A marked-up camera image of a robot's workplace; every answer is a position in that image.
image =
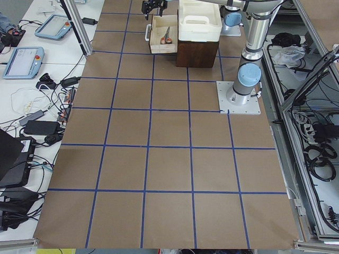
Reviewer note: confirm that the black laptop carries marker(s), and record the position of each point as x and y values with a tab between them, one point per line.
16	155

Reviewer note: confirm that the black power adapter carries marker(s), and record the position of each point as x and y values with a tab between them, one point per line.
41	127

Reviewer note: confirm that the aluminium frame post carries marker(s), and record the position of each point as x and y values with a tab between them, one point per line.
74	17

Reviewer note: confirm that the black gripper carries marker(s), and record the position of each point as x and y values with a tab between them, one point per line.
150	5

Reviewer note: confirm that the grey orange scissors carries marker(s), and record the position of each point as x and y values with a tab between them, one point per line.
166	38

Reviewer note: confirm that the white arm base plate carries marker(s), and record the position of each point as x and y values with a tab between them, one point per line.
232	103

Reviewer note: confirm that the upper blue teach pendant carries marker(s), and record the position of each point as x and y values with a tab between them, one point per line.
54	28

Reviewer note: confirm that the lower blue teach pendant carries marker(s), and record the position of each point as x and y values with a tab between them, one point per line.
24	63

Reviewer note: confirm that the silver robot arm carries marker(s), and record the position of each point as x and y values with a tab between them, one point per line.
249	73

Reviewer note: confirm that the crumpled white cloth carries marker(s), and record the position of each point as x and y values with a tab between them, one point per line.
289	56

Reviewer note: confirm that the dark wooden drawer cabinet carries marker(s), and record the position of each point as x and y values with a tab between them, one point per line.
196	54

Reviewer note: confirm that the wooden drawer with white handle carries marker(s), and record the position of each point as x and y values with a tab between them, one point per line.
162	34

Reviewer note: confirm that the blue teach pendant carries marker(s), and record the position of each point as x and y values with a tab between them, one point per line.
24	63
54	28

